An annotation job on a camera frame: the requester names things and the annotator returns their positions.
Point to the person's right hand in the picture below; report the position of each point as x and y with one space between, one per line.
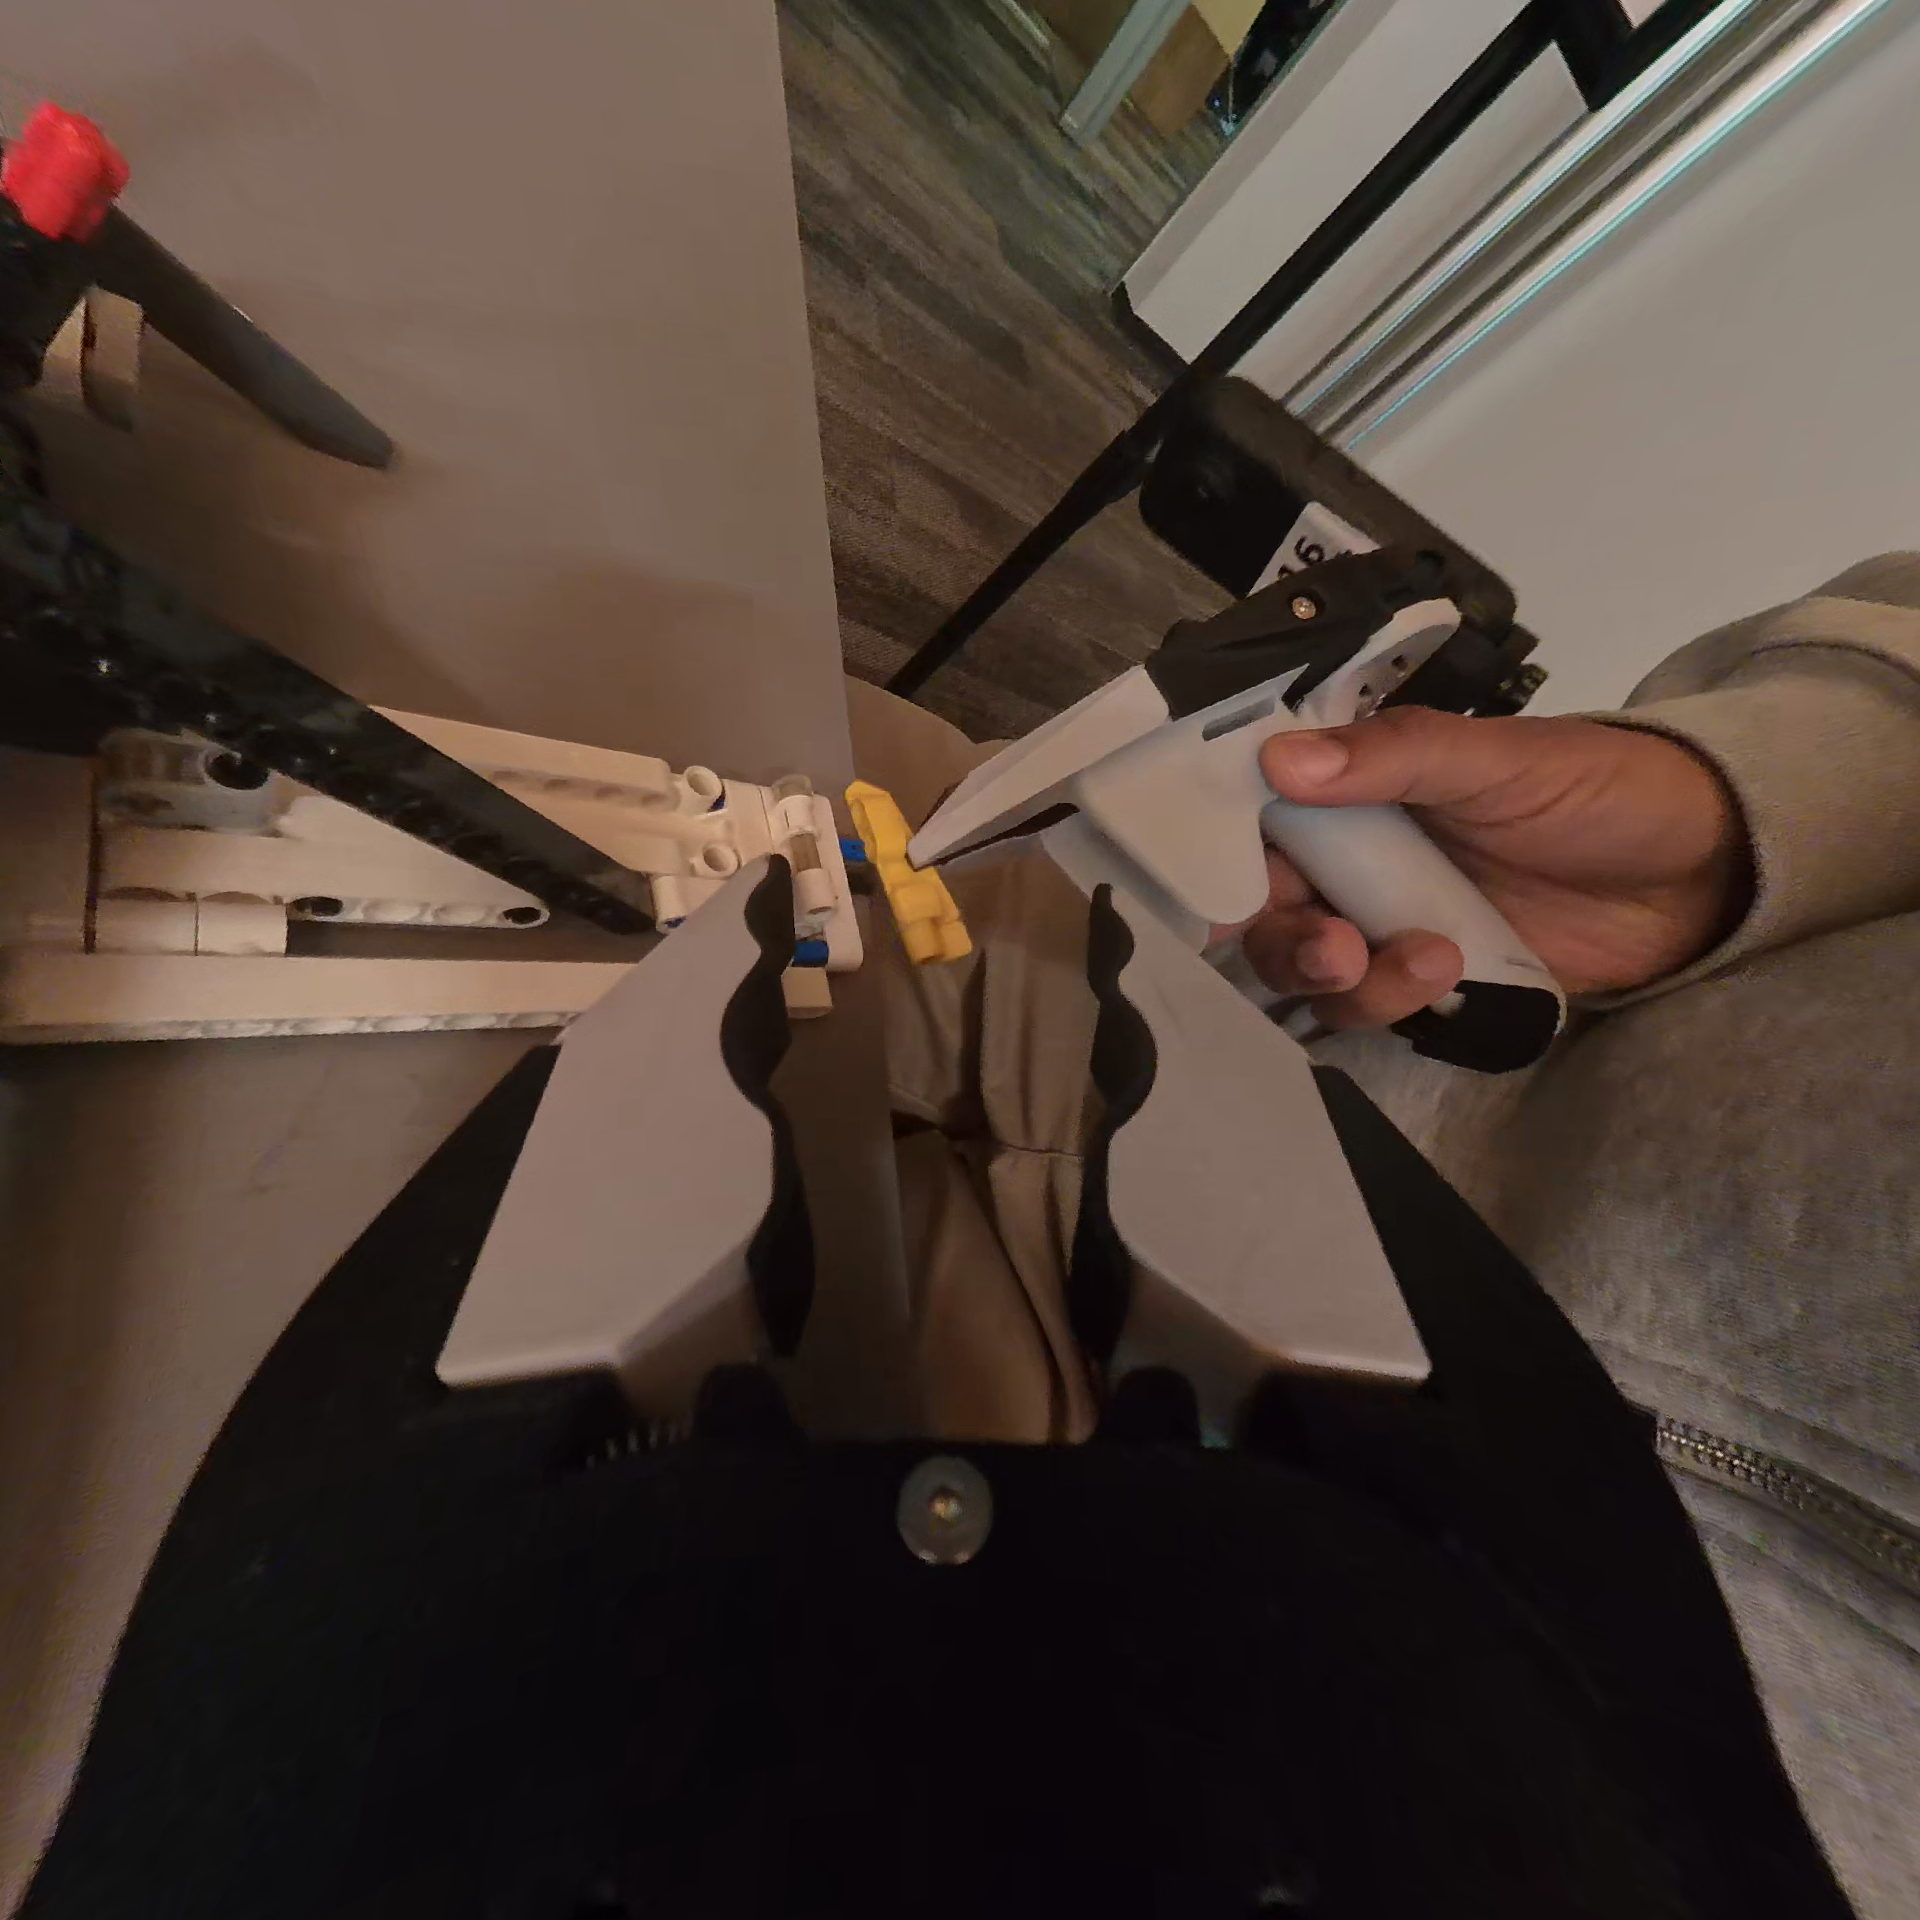
1574 839

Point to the zebra striped lego helicopter model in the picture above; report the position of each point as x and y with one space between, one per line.
376 868

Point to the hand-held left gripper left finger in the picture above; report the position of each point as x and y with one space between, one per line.
629 1201

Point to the long yellow lego piece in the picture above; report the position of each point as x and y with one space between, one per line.
878 825

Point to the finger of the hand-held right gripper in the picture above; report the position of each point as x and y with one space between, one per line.
1050 763

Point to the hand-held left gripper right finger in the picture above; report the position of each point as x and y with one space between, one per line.
1260 1201

